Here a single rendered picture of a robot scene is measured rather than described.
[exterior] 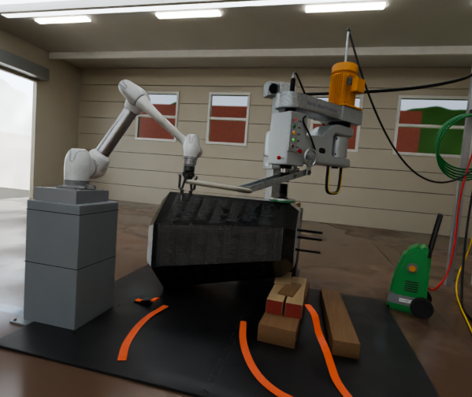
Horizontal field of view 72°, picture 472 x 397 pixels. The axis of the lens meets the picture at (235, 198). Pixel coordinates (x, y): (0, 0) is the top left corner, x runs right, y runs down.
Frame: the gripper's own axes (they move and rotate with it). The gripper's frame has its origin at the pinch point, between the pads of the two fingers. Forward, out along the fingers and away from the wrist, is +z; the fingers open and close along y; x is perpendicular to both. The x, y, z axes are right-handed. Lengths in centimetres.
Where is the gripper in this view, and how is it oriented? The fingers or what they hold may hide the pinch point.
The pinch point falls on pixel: (185, 195)
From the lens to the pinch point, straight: 220.5
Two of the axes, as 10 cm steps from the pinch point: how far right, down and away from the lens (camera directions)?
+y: 9.1, 1.0, 3.9
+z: -1.2, 9.9, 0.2
